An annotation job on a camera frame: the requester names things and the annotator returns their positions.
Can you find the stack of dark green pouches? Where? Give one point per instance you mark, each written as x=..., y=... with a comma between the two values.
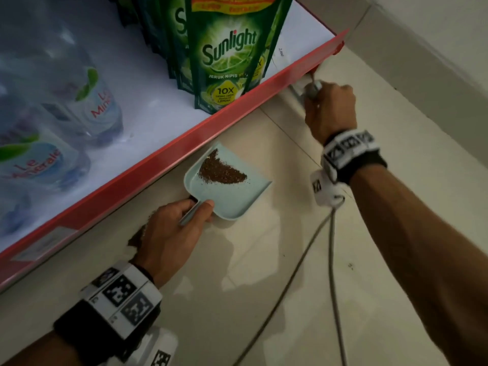
x=225, y=53

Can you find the person's right forearm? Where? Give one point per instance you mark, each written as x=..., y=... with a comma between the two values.
x=427, y=247

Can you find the person's right hand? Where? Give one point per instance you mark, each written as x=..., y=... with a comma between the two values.
x=331, y=110

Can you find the person's left forearm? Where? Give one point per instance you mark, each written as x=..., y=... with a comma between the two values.
x=42, y=354

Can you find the light blue plastic dustpan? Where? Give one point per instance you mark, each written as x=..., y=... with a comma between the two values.
x=236, y=198

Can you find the light blue brush white bristles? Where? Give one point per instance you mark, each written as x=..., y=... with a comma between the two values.
x=312, y=89

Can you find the person's left hand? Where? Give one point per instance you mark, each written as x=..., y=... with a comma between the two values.
x=167, y=243

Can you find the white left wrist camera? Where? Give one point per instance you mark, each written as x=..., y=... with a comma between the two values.
x=152, y=350

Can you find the black right wristband with markers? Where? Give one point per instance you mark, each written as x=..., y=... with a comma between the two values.
x=350, y=152

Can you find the black left wristband with markers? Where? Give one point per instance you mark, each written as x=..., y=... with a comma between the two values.
x=118, y=301

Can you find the red edged store shelf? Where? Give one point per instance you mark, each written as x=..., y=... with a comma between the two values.
x=152, y=167

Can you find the stack of clear water bottles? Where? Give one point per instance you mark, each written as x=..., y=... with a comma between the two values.
x=49, y=129

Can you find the black wristband with markers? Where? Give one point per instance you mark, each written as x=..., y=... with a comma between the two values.
x=118, y=301
x=350, y=152

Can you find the brown granules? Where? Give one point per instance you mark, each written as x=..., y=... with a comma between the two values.
x=221, y=173

